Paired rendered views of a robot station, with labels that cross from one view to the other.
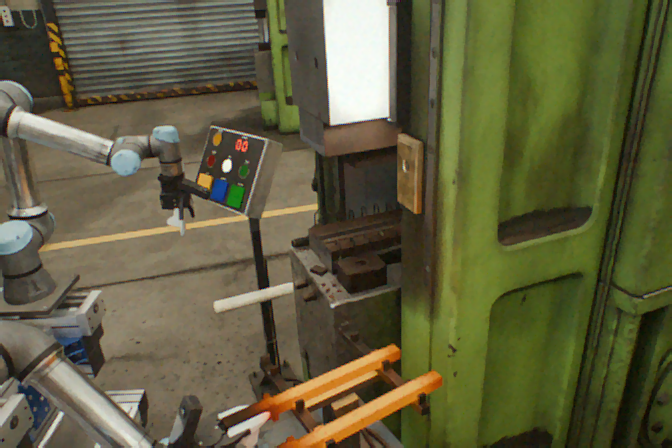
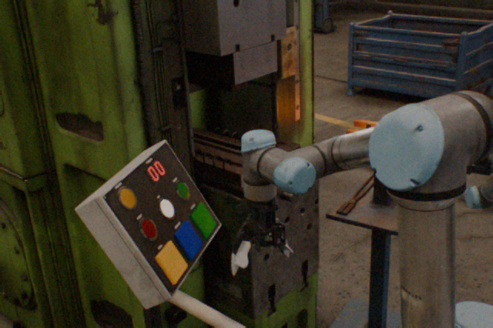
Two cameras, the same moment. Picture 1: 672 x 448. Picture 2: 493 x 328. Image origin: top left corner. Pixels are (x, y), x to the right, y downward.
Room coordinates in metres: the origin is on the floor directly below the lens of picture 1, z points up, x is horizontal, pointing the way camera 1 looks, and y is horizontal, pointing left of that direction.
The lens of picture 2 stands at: (2.26, 1.54, 1.73)
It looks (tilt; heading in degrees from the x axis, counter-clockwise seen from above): 23 degrees down; 243
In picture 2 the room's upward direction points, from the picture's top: 3 degrees counter-clockwise
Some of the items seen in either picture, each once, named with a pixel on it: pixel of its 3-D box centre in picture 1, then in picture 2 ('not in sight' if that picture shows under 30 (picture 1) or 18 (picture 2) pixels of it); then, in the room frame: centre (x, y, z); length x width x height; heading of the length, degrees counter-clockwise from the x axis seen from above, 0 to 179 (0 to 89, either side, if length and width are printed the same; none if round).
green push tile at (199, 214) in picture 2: (237, 196); (202, 221); (1.76, 0.31, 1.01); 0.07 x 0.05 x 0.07; 45
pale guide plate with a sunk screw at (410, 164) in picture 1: (409, 173); (287, 52); (1.17, -0.20, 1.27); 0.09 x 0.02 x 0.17; 20
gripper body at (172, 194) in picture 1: (174, 190); (263, 220); (1.68, 0.50, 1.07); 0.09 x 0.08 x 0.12; 88
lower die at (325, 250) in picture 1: (381, 233); (216, 156); (1.49, -0.17, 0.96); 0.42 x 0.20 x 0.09; 110
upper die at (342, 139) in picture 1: (380, 120); (208, 55); (1.49, -0.17, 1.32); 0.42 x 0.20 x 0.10; 110
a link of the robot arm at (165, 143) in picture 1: (166, 144); (259, 157); (1.68, 0.50, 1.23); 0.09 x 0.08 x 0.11; 95
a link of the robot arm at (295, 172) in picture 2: (135, 149); (293, 169); (1.66, 0.60, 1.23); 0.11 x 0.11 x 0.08; 5
